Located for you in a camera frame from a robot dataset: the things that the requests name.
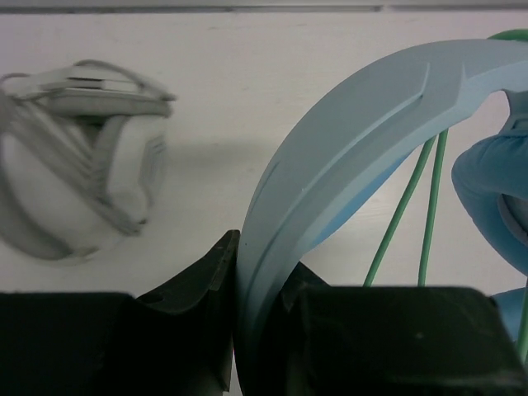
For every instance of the aluminium table edge rail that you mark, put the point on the aluminium table edge rail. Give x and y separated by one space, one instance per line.
179 7

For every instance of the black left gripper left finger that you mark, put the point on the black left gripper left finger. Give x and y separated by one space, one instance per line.
174 340

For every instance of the light blue headphones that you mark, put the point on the light blue headphones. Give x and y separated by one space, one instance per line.
344 149

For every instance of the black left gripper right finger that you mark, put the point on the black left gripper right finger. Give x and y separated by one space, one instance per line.
393 340

